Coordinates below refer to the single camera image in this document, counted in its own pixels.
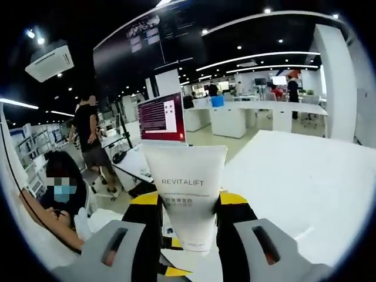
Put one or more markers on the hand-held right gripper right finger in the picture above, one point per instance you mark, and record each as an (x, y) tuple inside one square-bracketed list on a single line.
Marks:
[(235, 249)]

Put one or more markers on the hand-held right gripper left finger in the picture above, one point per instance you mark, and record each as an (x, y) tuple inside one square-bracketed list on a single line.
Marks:
[(138, 249)]

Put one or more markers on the white skincare tube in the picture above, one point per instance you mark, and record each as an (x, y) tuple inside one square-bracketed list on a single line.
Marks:
[(185, 164)]

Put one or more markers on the white storage shelves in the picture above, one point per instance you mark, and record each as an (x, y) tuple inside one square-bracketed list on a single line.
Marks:
[(32, 152)]

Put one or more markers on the white standing desk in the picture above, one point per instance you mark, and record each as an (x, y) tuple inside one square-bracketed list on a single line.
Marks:
[(133, 167)]

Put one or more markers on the person's white shirt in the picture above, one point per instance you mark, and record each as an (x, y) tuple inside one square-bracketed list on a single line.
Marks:
[(26, 229)]

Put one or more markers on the red screen monitor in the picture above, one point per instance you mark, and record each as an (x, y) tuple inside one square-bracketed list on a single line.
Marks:
[(155, 117)]

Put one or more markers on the long white counter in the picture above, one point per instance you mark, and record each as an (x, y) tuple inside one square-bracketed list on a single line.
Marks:
[(258, 107)]

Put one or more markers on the blue bin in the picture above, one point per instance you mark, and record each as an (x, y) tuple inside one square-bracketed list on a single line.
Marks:
[(218, 102)]

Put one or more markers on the large dark overhead screen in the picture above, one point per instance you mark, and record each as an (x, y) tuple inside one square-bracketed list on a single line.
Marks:
[(123, 67)]

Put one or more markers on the ceiling air conditioner unit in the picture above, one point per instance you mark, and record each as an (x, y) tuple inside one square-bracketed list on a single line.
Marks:
[(48, 63)]

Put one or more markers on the wall display screen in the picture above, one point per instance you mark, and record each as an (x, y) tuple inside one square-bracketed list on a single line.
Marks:
[(279, 80)]

